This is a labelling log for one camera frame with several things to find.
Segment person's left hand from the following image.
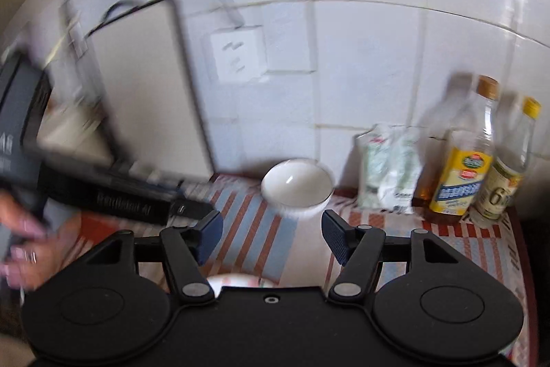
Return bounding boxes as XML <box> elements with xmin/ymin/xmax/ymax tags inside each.
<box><xmin>0</xmin><ymin>190</ymin><xmax>84</xmax><ymax>292</ymax></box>

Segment white flat appliance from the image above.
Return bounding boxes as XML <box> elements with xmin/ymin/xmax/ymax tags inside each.
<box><xmin>86</xmin><ymin>0</ymin><xmax>216</xmax><ymax>183</ymax></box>

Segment white bowl with dark rim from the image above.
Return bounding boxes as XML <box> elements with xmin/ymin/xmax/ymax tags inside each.
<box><xmin>261</xmin><ymin>158</ymin><xmax>336</xmax><ymax>220</ymax></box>

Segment white wall socket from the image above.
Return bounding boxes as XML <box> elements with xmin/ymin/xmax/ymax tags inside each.
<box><xmin>208</xmin><ymin>24</ymin><xmax>268</xmax><ymax>83</ymax></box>

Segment yellow label oil bottle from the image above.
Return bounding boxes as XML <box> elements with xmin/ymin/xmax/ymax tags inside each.
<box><xmin>415</xmin><ymin>75</ymin><xmax>501</xmax><ymax>227</ymax></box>

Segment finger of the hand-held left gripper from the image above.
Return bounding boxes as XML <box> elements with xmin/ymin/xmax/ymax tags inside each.
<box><xmin>169</xmin><ymin>198</ymin><xmax>216</xmax><ymax>218</ymax></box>

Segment clear vinegar bottle yellow cap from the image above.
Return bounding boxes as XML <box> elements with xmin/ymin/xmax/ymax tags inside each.
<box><xmin>469</xmin><ymin>96</ymin><xmax>542</xmax><ymax>228</ymax></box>

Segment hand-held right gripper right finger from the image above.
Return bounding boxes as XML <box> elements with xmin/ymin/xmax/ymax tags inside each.
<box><xmin>321</xmin><ymin>209</ymin><xmax>459</xmax><ymax>303</ymax></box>

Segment clear plastic seasoning packet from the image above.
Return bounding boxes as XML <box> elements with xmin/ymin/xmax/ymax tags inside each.
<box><xmin>356</xmin><ymin>123</ymin><xmax>424</xmax><ymax>215</ymax></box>

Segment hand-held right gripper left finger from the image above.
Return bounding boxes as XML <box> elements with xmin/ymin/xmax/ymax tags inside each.
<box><xmin>87</xmin><ymin>209</ymin><xmax>224</xmax><ymax>305</ymax></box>

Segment striped table mat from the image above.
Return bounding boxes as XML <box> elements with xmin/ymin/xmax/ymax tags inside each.
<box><xmin>77</xmin><ymin>173</ymin><xmax>538</xmax><ymax>367</ymax></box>

